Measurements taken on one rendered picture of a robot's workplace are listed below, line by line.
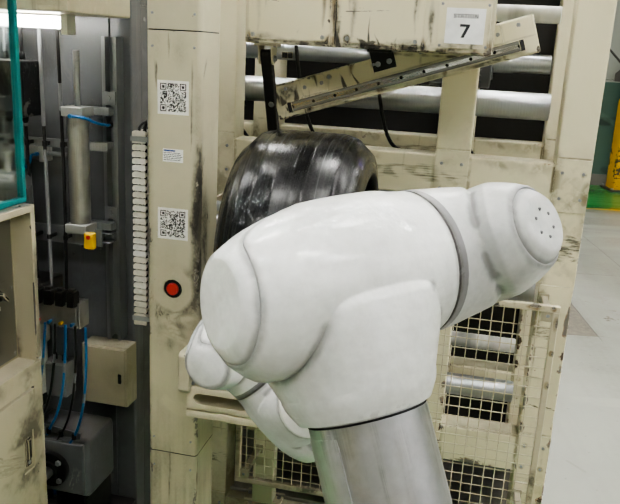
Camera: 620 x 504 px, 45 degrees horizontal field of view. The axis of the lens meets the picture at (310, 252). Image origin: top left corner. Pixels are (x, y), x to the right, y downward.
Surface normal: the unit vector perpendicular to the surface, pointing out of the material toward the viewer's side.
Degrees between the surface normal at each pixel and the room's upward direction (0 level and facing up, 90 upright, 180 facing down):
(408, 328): 70
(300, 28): 90
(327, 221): 26
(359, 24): 90
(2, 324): 90
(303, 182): 45
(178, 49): 90
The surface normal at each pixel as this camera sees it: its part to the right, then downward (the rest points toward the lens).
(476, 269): 0.47, 0.10
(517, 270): 0.13, 0.55
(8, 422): 0.97, 0.11
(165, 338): -0.23, 0.25
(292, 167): -0.10, -0.62
